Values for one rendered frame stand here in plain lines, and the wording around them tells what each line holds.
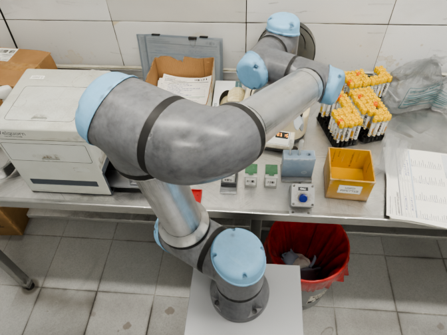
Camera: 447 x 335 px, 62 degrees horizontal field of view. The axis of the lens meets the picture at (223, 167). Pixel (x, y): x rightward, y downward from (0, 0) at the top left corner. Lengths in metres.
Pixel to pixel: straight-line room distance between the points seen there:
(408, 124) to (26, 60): 1.47
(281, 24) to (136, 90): 0.46
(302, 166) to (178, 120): 0.81
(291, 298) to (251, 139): 0.60
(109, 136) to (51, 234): 1.91
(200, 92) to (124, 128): 1.01
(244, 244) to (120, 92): 0.44
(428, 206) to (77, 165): 1.07
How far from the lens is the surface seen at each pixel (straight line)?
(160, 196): 0.65
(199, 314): 1.00
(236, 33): 1.53
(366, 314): 2.06
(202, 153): 0.45
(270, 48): 0.84
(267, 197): 1.21
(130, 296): 2.06
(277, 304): 1.01
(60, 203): 1.33
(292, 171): 1.24
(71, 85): 1.24
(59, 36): 1.73
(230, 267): 0.79
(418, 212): 1.28
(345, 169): 1.32
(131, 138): 0.48
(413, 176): 1.37
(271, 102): 0.58
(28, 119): 1.17
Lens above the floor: 1.86
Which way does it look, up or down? 50 degrees down
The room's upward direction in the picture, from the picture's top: 3 degrees counter-clockwise
